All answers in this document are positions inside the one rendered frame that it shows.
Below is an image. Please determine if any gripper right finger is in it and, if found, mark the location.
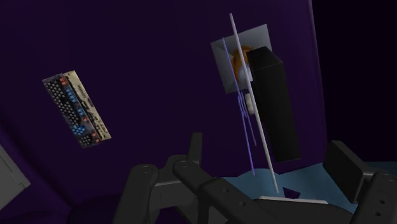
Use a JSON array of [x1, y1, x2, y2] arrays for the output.
[[322, 140, 397, 224]]

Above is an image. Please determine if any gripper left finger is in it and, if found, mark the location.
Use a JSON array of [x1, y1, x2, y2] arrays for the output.
[[112, 132, 274, 224]]

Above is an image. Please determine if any small white rounded object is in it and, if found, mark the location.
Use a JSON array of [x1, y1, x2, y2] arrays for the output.
[[244, 93, 256, 115]]

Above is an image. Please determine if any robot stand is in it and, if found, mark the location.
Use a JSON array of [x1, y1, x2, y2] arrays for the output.
[[246, 46, 302, 163]]

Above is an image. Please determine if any thin white rod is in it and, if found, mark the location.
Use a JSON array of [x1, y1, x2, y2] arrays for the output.
[[229, 13, 279, 193]]

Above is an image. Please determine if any grey picture with orange figure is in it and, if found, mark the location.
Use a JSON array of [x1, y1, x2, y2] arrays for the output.
[[210, 24, 273, 94]]

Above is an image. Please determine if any black keyboard with blue keys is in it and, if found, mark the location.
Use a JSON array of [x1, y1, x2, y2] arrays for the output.
[[42, 69, 112, 149]]

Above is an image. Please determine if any grey flat panel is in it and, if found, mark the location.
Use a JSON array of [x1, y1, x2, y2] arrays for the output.
[[0, 144, 31, 212]]

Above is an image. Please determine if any purple wire frame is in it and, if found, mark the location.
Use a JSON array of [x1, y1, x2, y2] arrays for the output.
[[221, 38, 258, 176]]

